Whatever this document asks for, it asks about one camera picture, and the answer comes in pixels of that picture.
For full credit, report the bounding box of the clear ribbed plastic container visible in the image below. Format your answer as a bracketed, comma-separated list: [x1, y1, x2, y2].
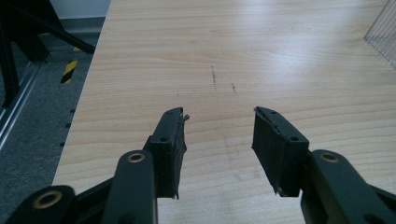
[363, 0, 396, 70]

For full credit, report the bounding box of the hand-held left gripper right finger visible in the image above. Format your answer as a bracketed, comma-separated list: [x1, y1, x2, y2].
[251, 105, 310, 198]

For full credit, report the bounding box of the silver metal floor rail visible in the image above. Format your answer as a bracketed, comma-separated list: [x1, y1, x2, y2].
[0, 60, 45, 150]

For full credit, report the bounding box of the yellow black hazard tape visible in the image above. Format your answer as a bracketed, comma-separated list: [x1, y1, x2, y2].
[60, 46, 82, 85]

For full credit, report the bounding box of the black metal stand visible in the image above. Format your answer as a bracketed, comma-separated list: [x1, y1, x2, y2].
[0, 0, 96, 109]

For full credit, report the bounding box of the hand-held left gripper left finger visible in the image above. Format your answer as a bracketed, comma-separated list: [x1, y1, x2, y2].
[143, 106, 191, 200]

